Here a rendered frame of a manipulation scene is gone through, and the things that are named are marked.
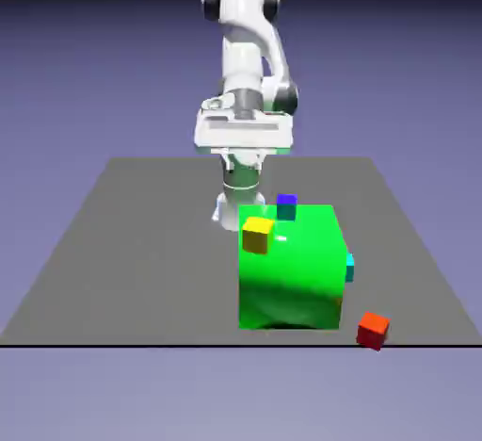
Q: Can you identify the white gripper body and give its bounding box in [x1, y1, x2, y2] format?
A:
[193, 107, 295, 156]

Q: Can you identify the small blue cube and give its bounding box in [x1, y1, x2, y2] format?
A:
[275, 193, 298, 222]

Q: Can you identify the small yellow cube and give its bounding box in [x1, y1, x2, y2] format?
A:
[241, 216, 276, 255]

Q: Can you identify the small red cube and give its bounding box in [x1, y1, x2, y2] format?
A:
[355, 311, 392, 352]

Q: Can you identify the large green box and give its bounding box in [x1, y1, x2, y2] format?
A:
[237, 204, 350, 332]

